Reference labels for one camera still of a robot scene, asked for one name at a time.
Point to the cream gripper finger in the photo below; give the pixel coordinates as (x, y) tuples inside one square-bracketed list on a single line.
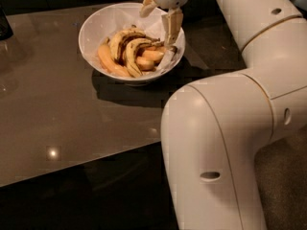
[(172, 21), (147, 7)]

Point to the spotted yellow banana front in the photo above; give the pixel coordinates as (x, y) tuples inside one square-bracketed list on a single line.
[(132, 49)]

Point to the spotted yellow banana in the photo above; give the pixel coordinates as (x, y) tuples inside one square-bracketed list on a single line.
[(120, 38), (132, 49)]

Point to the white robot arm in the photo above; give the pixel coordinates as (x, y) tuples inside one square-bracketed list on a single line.
[(212, 128)]

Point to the orange banana far right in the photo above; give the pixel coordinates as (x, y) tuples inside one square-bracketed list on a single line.
[(164, 49)]

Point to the orange banana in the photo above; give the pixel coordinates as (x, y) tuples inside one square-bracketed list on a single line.
[(164, 49), (145, 64), (154, 56), (108, 63)]

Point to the white paper bowl liner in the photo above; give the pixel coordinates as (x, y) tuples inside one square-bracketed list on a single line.
[(122, 45)]

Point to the orange banana upper right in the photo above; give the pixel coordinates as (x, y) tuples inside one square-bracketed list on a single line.
[(154, 56)]

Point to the spotted yellow banana back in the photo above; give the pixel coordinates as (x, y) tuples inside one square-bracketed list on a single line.
[(120, 38)]

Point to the white ceramic bowl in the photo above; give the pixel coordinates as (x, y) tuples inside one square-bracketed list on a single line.
[(109, 20)]

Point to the orange banana middle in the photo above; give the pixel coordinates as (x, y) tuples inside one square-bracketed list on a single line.
[(145, 64)]

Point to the orange banana left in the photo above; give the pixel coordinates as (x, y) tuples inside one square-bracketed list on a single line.
[(108, 63)]

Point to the dark object table corner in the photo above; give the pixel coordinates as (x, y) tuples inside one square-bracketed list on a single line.
[(5, 27)]

